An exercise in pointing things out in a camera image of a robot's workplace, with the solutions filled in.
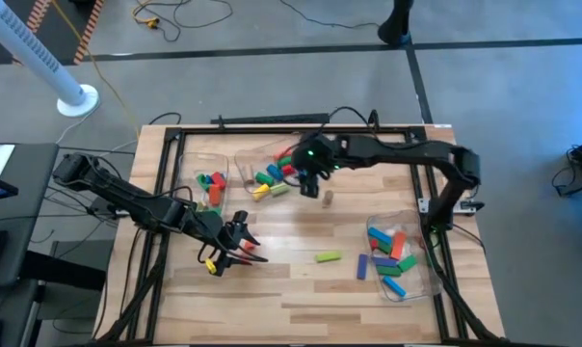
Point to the dark blue long flat block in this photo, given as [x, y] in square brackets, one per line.
[362, 266]

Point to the clear plastic bin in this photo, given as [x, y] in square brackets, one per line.
[243, 159]
[190, 166]
[426, 284]

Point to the green cylinder block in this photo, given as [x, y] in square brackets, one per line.
[284, 163]
[264, 179]

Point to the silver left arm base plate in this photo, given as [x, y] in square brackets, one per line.
[122, 210]

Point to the red rectangular block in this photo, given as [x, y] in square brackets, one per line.
[373, 244]

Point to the red long block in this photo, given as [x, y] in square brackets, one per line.
[398, 245]

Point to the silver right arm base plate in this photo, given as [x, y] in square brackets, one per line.
[469, 206]

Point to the natural wood cylinder block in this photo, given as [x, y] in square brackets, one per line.
[249, 175]
[327, 198]

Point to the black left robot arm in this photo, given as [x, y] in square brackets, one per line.
[127, 197]

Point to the red wedge block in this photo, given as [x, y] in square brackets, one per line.
[219, 179]

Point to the light green long block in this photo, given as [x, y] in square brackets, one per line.
[280, 189]

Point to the red arch block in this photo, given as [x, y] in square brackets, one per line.
[215, 194]
[249, 245]

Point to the dark grey desk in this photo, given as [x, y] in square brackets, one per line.
[26, 173]

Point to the small light green block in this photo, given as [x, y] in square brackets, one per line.
[328, 257]

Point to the black mat orange stripes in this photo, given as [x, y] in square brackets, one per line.
[62, 34]

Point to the purple block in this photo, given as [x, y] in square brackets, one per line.
[385, 261]

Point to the light green arch block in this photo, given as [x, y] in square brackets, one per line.
[202, 206]

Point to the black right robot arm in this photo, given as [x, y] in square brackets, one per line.
[406, 152]

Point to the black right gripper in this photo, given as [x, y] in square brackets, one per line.
[317, 154]

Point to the green wooden block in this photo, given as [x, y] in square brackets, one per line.
[388, 271]
[202, 181]

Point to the yellow cylinder block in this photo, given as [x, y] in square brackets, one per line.
[261, 192]

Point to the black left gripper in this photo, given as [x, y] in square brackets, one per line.
[221, 231]

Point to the black aluminium table frame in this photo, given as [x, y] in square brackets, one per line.
[296, 129]

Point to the black power strip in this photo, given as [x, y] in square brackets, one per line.
[272, 118]

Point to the blue arch block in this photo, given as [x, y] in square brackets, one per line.
[208, 179]

